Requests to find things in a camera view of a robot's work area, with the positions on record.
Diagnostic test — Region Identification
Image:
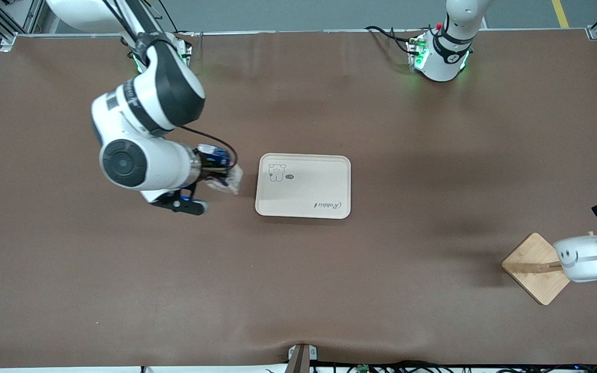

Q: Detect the white smiley cup black handle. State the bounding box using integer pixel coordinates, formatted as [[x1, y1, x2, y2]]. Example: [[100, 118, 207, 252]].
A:
[[552, 235, 597, 284]]

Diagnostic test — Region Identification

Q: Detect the wooden cup rack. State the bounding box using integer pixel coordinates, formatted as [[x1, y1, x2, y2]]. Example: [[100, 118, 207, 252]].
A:
[[502, 232, 597, 306]]

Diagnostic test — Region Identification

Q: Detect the cream rabbit print tray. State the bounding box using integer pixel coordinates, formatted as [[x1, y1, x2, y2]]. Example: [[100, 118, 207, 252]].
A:
[[255, 153, 352, 220]]

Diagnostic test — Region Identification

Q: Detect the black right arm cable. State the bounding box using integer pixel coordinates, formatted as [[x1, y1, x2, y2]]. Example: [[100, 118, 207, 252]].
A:
[[177, 124, 238, 169]]

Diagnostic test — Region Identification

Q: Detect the black right base cable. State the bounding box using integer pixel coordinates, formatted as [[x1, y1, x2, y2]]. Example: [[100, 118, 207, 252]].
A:
[[161, 0, 195, 37]]

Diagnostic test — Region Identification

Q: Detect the black base cable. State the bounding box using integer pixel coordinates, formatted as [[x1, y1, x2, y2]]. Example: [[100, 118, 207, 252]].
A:
[[161, 0, 195, 37], [365, 25, 414, 55]]

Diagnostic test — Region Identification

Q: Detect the grey metal camera bracket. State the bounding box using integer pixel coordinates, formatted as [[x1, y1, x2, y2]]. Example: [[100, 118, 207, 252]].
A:
[[287, 343, 319, 373]]

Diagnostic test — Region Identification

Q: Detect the black left base cable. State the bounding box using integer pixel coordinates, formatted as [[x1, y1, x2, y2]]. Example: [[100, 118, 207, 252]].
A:
[[365, 25, 414, 55]]

